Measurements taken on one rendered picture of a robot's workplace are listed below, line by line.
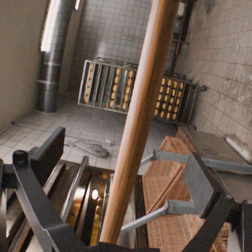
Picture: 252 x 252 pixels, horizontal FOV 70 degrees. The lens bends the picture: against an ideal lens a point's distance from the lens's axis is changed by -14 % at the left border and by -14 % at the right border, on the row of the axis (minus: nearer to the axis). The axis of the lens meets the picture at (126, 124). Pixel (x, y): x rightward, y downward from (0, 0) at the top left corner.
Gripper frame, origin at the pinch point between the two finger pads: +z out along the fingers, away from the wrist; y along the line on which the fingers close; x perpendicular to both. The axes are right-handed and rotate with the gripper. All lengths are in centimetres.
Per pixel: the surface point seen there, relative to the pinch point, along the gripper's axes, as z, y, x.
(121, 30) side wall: 506, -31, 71
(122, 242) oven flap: 71, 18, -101
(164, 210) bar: 44, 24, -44
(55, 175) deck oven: 133, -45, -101
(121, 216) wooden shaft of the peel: 4.8, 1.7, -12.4
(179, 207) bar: 43, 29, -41
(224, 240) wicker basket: 34, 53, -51
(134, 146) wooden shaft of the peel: 4.6, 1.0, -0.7
